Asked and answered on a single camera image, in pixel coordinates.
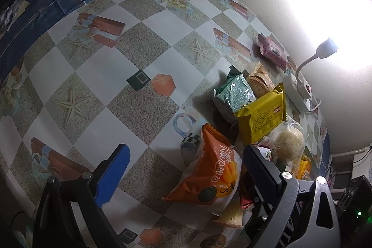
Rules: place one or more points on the tan snack packet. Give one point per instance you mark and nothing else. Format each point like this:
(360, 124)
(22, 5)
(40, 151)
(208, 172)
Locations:
(260, 82)

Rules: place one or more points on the orange pumpkin bread packet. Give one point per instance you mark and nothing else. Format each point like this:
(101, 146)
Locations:
(209, 172)

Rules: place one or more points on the pale yellow jelly cup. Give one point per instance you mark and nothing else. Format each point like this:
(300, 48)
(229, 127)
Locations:
(231, 216)

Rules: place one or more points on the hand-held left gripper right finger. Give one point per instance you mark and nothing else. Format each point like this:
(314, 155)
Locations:
(261, 172)

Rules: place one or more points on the green snack packet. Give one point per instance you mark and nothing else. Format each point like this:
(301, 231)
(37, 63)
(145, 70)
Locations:
(235, 92)

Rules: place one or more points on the small green-edged snack packet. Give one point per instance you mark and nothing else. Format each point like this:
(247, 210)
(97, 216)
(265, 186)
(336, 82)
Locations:
(266, 153)

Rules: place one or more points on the white gooseneck lamp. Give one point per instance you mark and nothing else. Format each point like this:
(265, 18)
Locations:
(325, 49)

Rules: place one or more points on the orange-yellow snack packet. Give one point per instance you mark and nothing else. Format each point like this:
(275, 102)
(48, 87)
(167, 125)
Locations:
(303, 168)

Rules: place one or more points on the yellow snack packet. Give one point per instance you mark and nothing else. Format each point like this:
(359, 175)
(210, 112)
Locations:
(261, 117)

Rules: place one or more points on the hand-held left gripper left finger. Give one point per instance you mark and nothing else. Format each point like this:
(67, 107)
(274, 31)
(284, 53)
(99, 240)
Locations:
(113, 175)

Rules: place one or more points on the black electronic device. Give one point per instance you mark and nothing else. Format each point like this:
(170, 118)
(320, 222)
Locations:
(353, 195)

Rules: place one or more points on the clear packet with round bun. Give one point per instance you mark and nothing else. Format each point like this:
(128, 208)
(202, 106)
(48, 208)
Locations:
(286, 140)

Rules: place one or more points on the pink snack packet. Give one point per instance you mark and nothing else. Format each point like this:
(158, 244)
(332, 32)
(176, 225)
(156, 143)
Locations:
(271, 50)

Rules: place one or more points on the white power strip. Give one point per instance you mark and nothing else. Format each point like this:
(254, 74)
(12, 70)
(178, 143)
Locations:
(295, 88)

